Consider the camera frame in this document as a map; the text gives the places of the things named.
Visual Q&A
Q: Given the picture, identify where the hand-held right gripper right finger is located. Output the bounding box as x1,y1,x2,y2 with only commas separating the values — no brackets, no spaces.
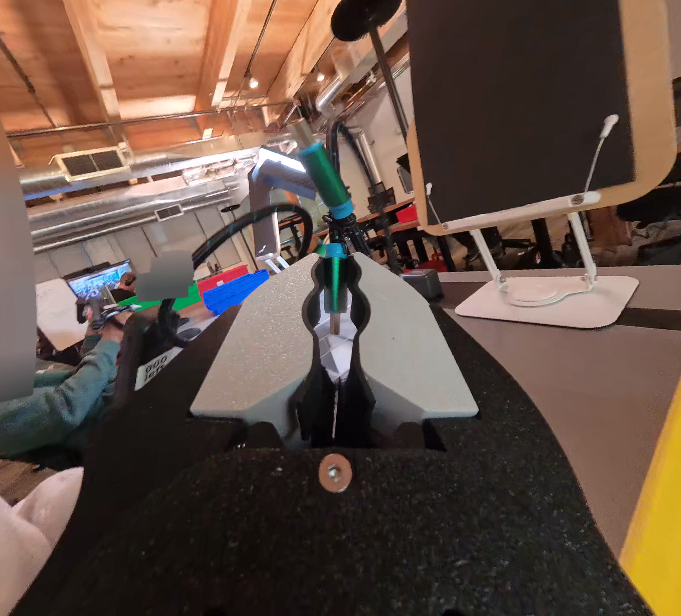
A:
335,252,480,444

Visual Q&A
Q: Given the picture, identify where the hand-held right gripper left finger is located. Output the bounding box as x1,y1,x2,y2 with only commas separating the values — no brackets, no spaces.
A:
190,252,336,447

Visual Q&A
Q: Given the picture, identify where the green plastic bin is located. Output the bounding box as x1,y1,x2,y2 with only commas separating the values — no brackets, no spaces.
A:
132,281,204,311

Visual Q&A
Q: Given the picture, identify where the green plug braided HDMI cable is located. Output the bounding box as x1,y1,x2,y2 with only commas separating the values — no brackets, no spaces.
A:
160,118,406,336

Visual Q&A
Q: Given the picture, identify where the blue storage bin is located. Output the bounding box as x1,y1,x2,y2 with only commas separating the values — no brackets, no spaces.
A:
202,269,271,315

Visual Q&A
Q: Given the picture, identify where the laptop screen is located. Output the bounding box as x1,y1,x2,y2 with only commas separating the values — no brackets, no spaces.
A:
63,258,137,304

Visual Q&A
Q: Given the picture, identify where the red plastic bin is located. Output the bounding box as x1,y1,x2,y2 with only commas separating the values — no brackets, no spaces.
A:
196,265,251,296

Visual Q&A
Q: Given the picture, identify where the grey tilted panel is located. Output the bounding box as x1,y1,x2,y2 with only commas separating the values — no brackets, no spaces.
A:
247,164,284,263

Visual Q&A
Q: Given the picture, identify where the ceiling air vent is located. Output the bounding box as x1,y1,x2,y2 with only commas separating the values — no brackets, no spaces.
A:
49,145,132,183

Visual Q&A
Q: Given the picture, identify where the LED light panel on stand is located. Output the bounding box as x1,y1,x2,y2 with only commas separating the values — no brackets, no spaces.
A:
253,147,321,203

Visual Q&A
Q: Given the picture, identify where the yellow plastic bin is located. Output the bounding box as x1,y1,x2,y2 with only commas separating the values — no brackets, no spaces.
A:
619,375,681,616

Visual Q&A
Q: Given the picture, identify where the black board on white stand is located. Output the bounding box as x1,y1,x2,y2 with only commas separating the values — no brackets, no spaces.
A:
405,0,679,330

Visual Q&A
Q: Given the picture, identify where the black round disc on pole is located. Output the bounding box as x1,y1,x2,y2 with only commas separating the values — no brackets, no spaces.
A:
330,0,411,148

